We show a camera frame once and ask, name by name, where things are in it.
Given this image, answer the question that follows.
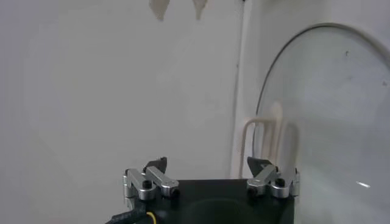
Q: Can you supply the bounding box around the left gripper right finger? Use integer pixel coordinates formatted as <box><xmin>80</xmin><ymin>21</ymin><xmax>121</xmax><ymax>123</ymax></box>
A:
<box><xmin>246</xmin><ymin>156</ymin><xmax>301</xmax><ymax>200</ymax></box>

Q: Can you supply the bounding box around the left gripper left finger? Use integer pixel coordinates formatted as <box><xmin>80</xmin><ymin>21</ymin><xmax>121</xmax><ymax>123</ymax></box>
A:
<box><xmin>122</xmin><ymin>156</ymin><xmax>180</xmax><ymax>203</ymax></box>

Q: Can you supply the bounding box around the glass lid with cream handle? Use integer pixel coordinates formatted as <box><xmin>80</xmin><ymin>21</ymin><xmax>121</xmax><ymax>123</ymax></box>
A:
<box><xmin>239</xmin><ymin>23</ymin><xmax>390</xmax><ymax>224</ymax></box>

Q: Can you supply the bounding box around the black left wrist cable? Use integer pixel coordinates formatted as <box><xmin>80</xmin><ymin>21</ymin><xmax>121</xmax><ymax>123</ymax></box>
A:
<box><xmin>105</xmin><ymin>206</ymin><xmax>158</xmax><ymax>224</ymax></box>

